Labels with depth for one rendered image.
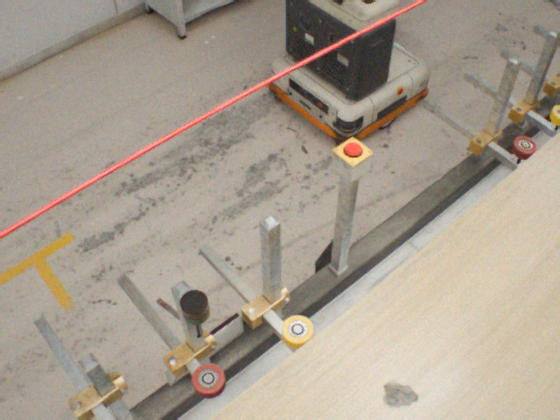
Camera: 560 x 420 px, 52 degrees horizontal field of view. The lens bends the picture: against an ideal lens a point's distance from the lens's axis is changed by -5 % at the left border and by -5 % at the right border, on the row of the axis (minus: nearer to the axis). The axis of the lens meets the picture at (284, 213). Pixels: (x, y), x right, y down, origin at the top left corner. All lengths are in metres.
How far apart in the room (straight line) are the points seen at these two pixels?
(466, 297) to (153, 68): 2.62
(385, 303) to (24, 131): 2.52
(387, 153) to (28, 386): 2.05
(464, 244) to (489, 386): 0.42
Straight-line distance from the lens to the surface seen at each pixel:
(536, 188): 1.95
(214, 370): 1.48
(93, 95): 3.66
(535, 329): 1.65
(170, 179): 3.07
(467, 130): 2.18
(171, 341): 1.58
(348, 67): 2.90
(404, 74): 3.23
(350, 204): 1.58
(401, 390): 1.48
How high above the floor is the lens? 2.26
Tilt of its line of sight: 52 degrees down
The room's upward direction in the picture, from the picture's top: straight up
